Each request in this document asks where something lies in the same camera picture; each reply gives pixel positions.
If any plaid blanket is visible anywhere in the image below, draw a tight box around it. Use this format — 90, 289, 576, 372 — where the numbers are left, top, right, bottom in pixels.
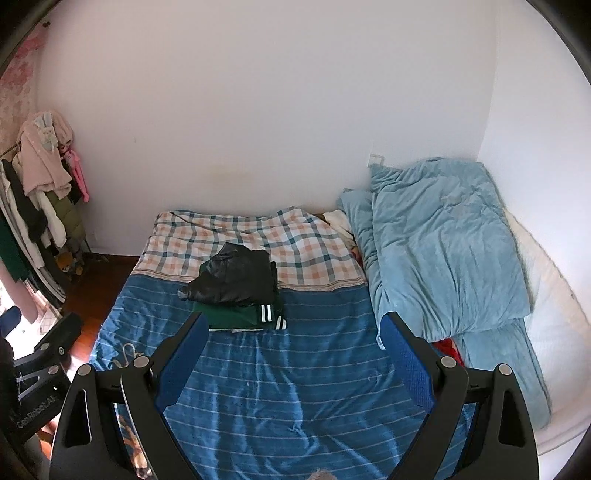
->
134, 206, 368, 292

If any olive puffer jacket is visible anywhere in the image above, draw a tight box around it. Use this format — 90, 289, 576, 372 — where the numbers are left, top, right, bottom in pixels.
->
46, 191, 86, 241

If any folded green striped garment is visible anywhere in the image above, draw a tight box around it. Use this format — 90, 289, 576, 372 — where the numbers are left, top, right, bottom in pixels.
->
191, 300, 288, 333

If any white quilted mattress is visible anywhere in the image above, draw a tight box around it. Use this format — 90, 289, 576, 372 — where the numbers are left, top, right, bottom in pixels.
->
503, 208, 591, 455

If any white hanging garment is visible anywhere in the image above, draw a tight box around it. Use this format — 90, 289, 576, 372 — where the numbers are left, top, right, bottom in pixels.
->
37, 191, 68, 247

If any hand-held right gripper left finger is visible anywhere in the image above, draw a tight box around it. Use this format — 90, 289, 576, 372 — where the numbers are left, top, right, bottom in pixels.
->
48, 311, 211, 480

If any black hanging garment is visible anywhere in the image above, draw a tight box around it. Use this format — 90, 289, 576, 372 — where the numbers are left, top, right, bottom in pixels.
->
2, 159, 49, 250

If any cream cloth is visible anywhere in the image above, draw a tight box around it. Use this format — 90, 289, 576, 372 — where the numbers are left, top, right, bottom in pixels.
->
322, 210, 354, 241

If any pink fleece garment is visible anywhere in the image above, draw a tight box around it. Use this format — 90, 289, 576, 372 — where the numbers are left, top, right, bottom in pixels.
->
18, 111, 75, 197

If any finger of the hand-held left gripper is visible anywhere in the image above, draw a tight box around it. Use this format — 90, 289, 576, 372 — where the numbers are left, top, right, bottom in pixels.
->
14, 313, 84, 376
0, 307, 21, 342

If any blue striped bed sheet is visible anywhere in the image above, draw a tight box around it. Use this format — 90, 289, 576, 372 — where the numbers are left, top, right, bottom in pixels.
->
88, 272, 476, 480

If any light blue duvet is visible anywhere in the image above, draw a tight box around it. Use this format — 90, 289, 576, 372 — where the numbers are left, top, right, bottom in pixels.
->
336, 158, 552, 428

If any black leather jacket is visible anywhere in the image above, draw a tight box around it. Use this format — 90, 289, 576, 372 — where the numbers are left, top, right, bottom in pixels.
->
179, 242, 280, 308

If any dark green hanging garment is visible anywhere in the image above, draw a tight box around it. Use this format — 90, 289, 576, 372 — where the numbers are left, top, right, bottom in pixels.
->
0, 222, 28, 282

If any pink plush item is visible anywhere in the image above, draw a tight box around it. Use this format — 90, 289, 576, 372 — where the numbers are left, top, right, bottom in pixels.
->
62, 148, 90, 203

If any metal clothes rack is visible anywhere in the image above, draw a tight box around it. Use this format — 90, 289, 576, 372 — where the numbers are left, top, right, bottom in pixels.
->
0, 138, 93, 319

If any red cloth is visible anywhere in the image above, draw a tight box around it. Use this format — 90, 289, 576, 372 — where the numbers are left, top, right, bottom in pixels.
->
431, 338, 465, 367

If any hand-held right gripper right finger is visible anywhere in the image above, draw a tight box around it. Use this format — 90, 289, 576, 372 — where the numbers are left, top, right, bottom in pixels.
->
378, 311, 541, 480

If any pink floral curtain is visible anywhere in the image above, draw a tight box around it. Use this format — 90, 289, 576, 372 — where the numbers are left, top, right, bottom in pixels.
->
0, 32, 47, 153

